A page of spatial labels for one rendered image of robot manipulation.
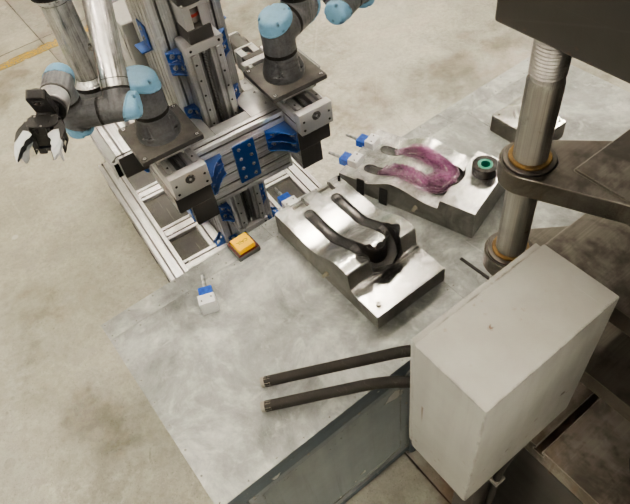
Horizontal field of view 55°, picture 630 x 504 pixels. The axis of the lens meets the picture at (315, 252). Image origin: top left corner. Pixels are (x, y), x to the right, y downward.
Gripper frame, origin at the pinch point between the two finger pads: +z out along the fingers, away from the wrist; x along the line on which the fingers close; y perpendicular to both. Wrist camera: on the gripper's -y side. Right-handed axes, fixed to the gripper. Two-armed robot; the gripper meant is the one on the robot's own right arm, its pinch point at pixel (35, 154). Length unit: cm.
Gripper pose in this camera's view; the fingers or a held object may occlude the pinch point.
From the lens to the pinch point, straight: 151.4
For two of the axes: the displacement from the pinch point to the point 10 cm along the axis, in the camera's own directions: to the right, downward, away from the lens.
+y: -0.2, 6.4, 7.7
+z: 1.3, 7.6, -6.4
